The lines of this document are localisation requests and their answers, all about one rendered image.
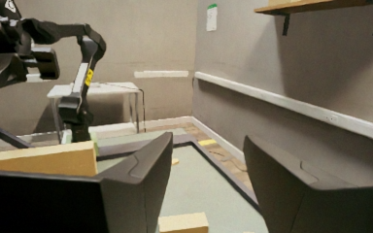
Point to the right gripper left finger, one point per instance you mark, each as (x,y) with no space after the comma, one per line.
(125,198)

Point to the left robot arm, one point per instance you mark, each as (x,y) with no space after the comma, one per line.
(73,107)

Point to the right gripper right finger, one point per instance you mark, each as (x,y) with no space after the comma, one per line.
(297,197)

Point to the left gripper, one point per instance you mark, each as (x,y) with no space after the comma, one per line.
(13,66)

